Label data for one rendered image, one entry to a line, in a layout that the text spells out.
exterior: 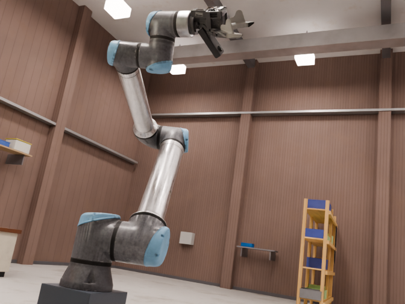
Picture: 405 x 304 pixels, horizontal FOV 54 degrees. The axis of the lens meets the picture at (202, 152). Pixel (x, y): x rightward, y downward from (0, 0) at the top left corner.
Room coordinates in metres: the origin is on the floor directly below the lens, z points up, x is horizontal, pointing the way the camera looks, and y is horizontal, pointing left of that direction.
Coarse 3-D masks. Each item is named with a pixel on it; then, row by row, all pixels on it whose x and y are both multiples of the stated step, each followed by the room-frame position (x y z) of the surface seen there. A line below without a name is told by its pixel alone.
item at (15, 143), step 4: (8, 140) 8.30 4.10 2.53; (12, 140) 8.25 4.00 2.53; (16, 140) 8.21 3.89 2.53; (20, 140) 8.29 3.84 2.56; (12, 144) 8.24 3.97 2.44; (16, 144) 8.23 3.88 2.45; (20, 144) 8.32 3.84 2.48; (24, 144) 8.40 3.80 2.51; (28, 144) 8.50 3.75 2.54; (16, 148) 8.26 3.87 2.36; (20, 148) 8.35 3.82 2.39; (24, 148) 8.43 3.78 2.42; (28, 148) 8.52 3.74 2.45; (24, 152) 8.45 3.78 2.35; (28, 152) 8.54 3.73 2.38
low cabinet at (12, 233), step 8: (0, 232) 6.43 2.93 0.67; (8, 232) 6.57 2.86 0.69; (16, 232) 6.66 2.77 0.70; (0, 240) 6.47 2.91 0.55; (8, 240) 6.60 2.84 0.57; (0, 248) 6.50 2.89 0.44; (8, 248) 6.64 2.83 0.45; (0, 256) 6.53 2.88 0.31; (8, 256) 6.67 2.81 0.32; (0, 264) 6.57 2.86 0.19; (8, 264) 6.71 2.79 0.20; (0, 272) 6.63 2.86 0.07
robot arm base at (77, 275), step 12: (72, 264) 1.50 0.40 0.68; (84, 264) 1.48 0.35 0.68; (96, 264) 1.49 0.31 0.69; (108, 264) 1.53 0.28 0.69; (72, 276) 1.47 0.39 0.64; (84, 276) 1.47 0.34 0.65; (96, 276) 1.48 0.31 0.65; (108, 276) 1.53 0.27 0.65; (72, 288) 1.46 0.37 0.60; (84, 288) 1.46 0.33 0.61; (96, 288) 1.48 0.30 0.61; (108, 288) 1.52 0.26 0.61
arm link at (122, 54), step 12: (108, 48) 1.30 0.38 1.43; (120, 48) 1.29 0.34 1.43; (132, 48) 1.29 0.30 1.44; (108, 60) 1.32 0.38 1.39; (120, 60) 1.31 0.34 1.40; (132, 60) 1.30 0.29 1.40; (120, 72) 1.38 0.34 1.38; (132, 72) 1.38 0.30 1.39; (132, 84) 1.44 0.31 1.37; (132, 96) 1.51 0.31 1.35; (144, 96) 1.55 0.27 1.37; (132, 108) 1.60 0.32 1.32; (144, 108) 1.61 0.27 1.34; (144, 120) 1.69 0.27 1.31; (144, 132) 1.78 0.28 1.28; (156, 132) 1.81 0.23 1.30; (156, 144) 1.84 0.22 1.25
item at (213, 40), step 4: (200, 32) 1.24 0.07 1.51; (204, 32) 1.24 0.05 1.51; (204, 36) 1.25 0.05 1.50; (208, 36) 1.25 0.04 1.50; (212, 36) 1.27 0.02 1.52; (204, 40) 1.26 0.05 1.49; (208, 40) 1.25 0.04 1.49; (212, 40) 1.26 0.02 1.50; (216, 40) 1.28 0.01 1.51; (208, 44) 1.26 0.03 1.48; (212, 44) 1.26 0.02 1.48; (216, 44) 1.28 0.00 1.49; (212, 48) 1.27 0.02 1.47; (216, 48) 1.27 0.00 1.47; (220, 48) 1.28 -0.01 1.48; (212, 52) 1.28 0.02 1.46; (216, 52) 1.28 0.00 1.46; (220, 52) 1.28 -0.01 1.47; (216, 56) 1.29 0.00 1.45
